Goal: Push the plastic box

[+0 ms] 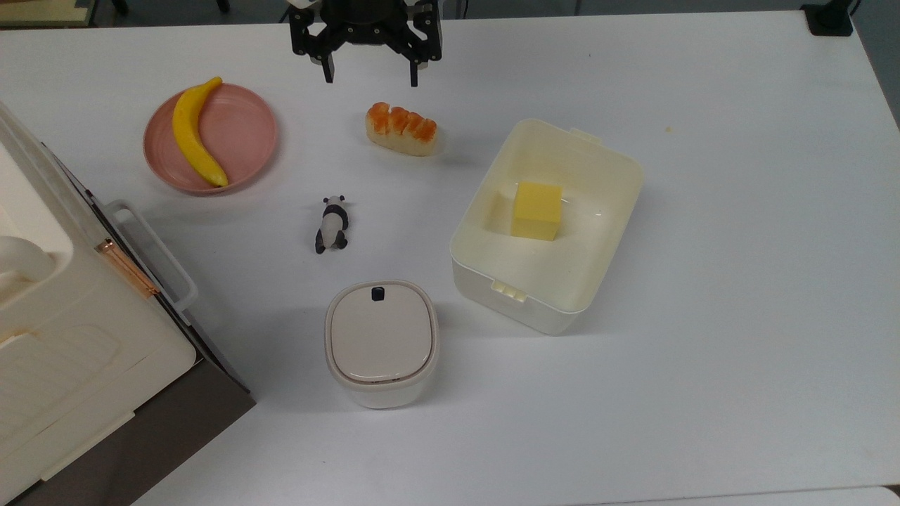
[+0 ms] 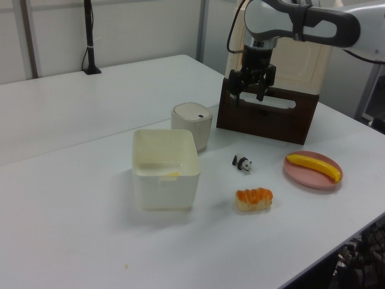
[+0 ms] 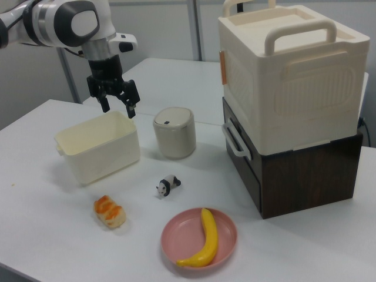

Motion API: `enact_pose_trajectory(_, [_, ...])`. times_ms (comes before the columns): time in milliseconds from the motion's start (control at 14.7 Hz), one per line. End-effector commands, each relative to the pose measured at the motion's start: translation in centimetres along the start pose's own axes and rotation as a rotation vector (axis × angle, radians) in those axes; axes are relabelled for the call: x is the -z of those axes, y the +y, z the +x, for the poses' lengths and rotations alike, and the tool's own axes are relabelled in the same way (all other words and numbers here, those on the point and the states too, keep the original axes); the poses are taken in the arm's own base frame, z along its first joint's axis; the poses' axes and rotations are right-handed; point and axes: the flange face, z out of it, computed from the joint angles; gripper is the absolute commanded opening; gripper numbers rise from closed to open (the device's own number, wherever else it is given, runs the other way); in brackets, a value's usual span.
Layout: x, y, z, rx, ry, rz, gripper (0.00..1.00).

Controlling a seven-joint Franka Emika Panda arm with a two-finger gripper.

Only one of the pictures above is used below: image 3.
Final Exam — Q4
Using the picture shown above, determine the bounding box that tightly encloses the white drawer handle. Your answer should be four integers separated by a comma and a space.
221, 120, 253, 161

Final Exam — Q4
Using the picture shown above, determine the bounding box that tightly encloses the cream plastic box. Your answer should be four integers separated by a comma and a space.
54, 110, 141, 186

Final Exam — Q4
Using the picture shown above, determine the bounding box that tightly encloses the black cable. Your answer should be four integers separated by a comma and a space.
357, 116, 371, 146

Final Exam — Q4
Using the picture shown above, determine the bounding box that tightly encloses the large cream storage box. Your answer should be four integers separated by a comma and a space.
217, 0, 370, 154

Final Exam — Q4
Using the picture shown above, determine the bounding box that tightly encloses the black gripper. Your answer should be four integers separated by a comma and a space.
86, 56, 140, 119

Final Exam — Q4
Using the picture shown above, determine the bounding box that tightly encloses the toy bread with orange topping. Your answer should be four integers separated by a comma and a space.
93, 194, 127, 230

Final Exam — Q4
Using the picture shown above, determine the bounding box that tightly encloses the small beige lidded bin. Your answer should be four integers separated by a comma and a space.
152, 107, 197, 160

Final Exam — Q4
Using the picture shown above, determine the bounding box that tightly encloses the pink plate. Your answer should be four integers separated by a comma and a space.
160, 207, 238, 268

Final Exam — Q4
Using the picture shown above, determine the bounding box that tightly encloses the panda toy figure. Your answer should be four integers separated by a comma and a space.
156, 174, 182, 197

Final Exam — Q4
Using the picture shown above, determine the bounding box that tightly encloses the yellow toy banana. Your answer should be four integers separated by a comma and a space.
176, 207, 219, 268

